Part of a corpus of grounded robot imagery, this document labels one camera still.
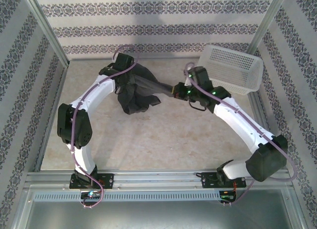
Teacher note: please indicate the dark grey t-shirt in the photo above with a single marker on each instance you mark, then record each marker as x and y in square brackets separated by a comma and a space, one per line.
[141, 90]

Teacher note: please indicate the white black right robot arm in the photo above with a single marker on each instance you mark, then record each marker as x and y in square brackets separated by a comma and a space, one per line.
[235, 120]

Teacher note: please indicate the white perforated plastic basket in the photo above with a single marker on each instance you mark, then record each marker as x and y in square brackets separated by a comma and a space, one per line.
[230, 68]

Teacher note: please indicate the right controller board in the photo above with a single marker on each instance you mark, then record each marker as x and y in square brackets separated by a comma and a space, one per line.
[227, 194]

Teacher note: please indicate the controller board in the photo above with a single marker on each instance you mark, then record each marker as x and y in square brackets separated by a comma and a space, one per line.
[227, 194]
[91, 194]

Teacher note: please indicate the grey sheet metal panel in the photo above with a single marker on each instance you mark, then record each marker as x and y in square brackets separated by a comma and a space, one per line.
[158, 215]

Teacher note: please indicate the left controller board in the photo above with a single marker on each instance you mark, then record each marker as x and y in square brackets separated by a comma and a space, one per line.
[91, 194]

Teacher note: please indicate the aluminium frame post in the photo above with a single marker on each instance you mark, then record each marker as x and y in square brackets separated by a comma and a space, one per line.
[44, 28]
[267, 23]

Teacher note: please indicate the aluminium mounting rail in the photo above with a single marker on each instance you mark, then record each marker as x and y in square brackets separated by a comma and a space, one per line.
[158, 178]

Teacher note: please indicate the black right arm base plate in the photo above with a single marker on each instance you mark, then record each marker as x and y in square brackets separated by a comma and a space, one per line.
[210, 180]

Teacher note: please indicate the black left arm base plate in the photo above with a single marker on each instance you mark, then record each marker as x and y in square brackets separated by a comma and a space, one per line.
[106, 180]

